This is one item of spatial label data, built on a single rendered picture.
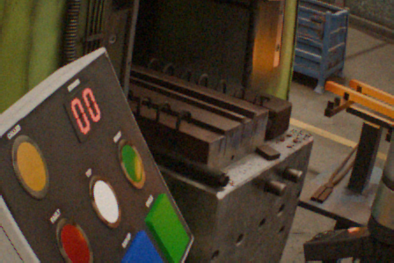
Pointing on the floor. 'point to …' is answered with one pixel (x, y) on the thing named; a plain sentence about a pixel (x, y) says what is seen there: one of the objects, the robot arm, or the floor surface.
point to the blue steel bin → (320, 40)
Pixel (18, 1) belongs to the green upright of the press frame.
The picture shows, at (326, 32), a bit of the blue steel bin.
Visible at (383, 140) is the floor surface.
